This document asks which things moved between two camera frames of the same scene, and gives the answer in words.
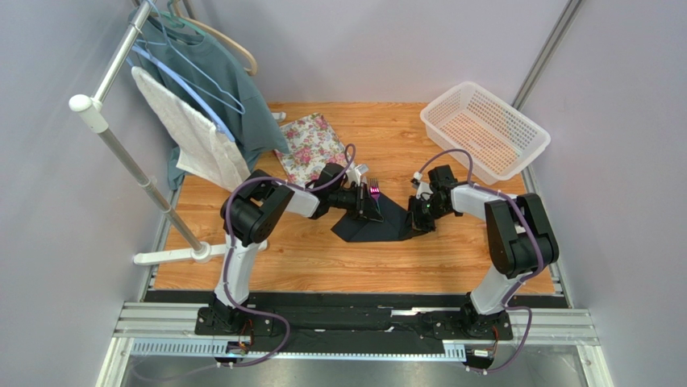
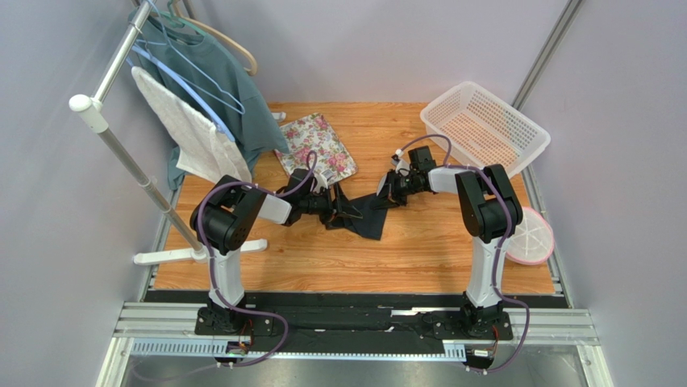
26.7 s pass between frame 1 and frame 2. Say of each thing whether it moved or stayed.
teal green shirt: stayed
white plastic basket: stayed
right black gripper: moved
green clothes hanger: stayed
